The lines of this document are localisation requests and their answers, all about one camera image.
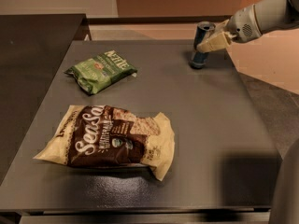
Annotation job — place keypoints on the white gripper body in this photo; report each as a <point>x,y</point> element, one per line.
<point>242,26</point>

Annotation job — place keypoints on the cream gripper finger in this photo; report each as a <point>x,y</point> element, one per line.
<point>214,43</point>
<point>220,29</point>

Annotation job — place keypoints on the blue silver redbull can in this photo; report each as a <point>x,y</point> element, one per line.
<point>203,30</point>

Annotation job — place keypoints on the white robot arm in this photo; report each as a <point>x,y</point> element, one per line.
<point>275,15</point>

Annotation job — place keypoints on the green jalapeno chip bag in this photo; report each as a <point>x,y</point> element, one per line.
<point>97,73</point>

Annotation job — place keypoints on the brown sea salt chip bag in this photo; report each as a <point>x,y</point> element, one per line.
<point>103,136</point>

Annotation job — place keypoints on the dark side counter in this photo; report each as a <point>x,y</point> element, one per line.
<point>32,48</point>

